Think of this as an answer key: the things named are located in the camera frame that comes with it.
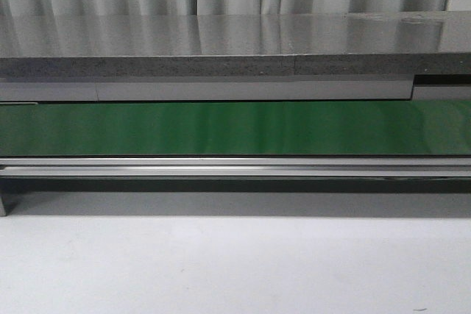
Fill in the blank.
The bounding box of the green conveyor belt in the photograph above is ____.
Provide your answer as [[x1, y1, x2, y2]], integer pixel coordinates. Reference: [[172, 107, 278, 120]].
[[1, 100, 470, 157]]

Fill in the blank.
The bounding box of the grey stone slab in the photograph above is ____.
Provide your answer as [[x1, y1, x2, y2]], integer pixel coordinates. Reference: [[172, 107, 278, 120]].
[[1, 11, 470, 77]]

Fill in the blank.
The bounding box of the grey conveyor support leg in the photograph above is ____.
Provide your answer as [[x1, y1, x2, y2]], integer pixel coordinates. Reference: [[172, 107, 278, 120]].
[[1, 179, 16, 217]]

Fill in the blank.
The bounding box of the aluminium conveyor front rail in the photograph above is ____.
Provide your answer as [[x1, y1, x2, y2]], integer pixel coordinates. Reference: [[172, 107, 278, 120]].
[[1, 157, 470, 179]]

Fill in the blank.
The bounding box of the grey rear guide rail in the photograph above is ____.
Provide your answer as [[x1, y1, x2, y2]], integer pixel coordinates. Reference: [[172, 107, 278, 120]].
[[1, 74, 470, 102]]

